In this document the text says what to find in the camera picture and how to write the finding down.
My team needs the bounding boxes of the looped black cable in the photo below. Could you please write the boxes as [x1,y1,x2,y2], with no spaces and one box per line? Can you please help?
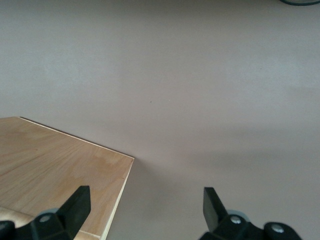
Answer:
[278,0,320,6]

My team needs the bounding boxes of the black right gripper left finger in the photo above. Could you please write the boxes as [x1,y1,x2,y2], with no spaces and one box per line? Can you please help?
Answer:
[0,185,92,240]

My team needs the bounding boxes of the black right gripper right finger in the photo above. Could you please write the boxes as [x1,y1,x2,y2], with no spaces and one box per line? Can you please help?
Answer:
[198,186,302,240]

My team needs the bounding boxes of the large table mat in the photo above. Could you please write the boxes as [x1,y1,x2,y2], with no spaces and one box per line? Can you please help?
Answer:
[0,0,320,240]

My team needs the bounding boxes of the wooden drawer cabinet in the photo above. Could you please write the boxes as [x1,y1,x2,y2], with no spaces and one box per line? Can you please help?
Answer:
[0,116,135,240]

